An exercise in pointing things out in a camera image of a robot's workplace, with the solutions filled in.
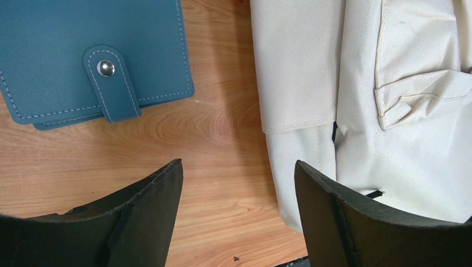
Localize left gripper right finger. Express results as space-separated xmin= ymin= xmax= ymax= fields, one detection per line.
xmin=294 ymin=160 xmax=471 ymax=266

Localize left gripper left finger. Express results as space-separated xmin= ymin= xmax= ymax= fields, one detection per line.
xmin=1 ymin=159 xmax=183 ymax=266

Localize beige canvas backpack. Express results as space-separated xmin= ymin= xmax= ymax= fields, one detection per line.
xmin=250 ymin=1 xmax=471 ymax=231

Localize blue leather wallet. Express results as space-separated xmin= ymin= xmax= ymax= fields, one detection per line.
xmin=1 ymin=0 xmax=194 ymax=130

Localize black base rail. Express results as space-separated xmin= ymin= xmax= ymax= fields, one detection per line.
xmin=275 ymin=256 xmax=311 ymax=267

